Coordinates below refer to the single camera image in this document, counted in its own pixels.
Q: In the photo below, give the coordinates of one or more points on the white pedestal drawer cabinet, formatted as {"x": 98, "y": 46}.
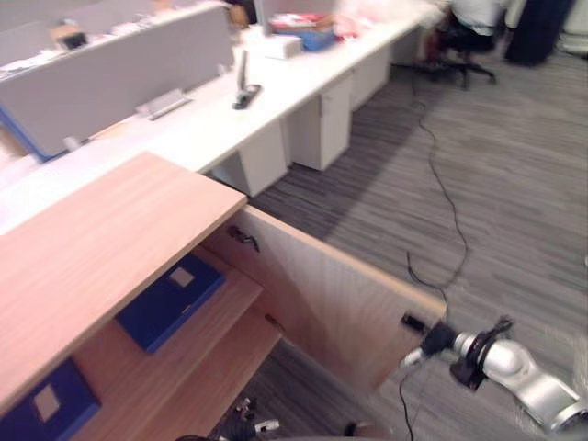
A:
{"x": 321, "y": 124}

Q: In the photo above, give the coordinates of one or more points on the wooden cabinet door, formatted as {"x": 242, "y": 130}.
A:
{"x": 340, "y": 298}

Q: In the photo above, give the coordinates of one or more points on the blue storage box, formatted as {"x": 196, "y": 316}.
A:
{"x": 317, "y": 37}

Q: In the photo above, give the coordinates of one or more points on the black door latch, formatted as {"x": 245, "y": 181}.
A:
{"x": 413, "y": 321}

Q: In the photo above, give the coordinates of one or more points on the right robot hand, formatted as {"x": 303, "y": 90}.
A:
{"x": 429, "y": 344}

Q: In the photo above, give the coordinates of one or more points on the grey desk partition screen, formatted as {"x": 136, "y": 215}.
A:
{"x": 115, "y": 78}

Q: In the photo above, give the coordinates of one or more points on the white box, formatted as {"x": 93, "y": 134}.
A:
{"x": 282, "y": 46}

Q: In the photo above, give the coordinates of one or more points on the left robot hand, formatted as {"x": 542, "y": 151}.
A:
{"x": 248, "y": 420}

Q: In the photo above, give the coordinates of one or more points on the wooden office cabinet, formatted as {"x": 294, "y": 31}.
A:
{"x": 115, "y": 285}

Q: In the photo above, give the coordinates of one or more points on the blue folder with label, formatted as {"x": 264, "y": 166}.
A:
{"x": 48, "y": 404}
{"x": 172, "y": 303}

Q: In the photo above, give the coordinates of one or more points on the person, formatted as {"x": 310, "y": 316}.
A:
{"x": 468, "y": 18}

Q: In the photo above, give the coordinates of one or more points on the long white office desk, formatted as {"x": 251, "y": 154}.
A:
{"x": 206, "y": 124}

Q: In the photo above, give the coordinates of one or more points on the black cabinet hinge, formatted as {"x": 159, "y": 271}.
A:
{"x": 274, "y": 321}
{"x": 243, "y": 238}

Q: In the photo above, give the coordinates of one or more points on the white desk leg panel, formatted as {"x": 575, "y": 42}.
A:
{"x": 250, "y": 165}

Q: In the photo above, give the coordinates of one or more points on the black office chair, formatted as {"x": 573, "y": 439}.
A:
{"x": 464, "y": 50}

